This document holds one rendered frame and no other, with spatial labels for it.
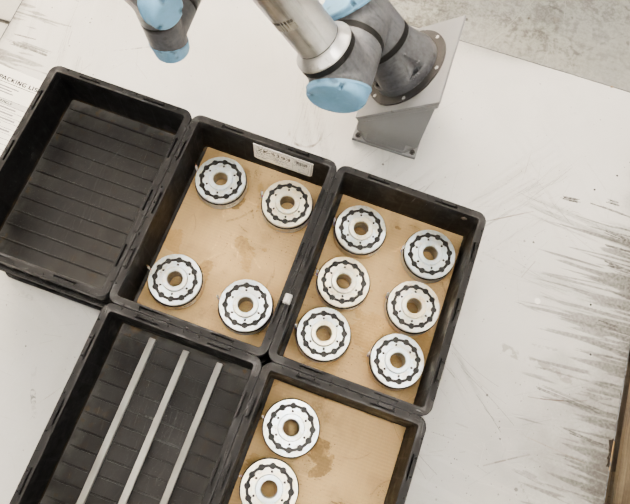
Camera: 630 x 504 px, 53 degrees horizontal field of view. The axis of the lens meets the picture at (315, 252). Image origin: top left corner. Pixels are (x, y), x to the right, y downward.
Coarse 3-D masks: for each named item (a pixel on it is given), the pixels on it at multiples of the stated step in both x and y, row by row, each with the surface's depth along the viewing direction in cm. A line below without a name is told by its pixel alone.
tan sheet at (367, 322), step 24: (336, 216) 129; (384, 216) 130; (384, 240) 128; (456, 240) 129; (384, 264) 126; (312, 288) 124; (384, 288) 125; (432, 288) 125; (360, 312) 123; (360, 336) 122; (408, 336) 122; (432, 336) 123; (336, 360) 120; (360, 360) 120; (360, 384) 119
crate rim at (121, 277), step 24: (192, 120) 123; (216, 120) 123; (264, 144) 122; (168, 168) 119; (336, 168) 121; (312, 216) 118; (120, 288) 112; (288, 288) 114; (144, 312) 111; (216, 336) 110
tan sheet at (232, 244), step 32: (192, 192) 129; (256, 192) 130; (192, 224) 127; (224, 224) 127; (256, 224) 128; (160, 256) 124; (192, 256) 125; (224, 256) 125; (256, 256) 126; (288, 256) 126; (224, 288) 123; (192, 320) 121
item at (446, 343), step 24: (336, 192) 120; (408, 192) 121; (480, 216) 120; (312, 240) 118; (480, 240) 118; (288, 312) 114; (456, 312) 114; (288, 360) 110; (336, 384) 109; (432, 384) 110; (408, 408) 108
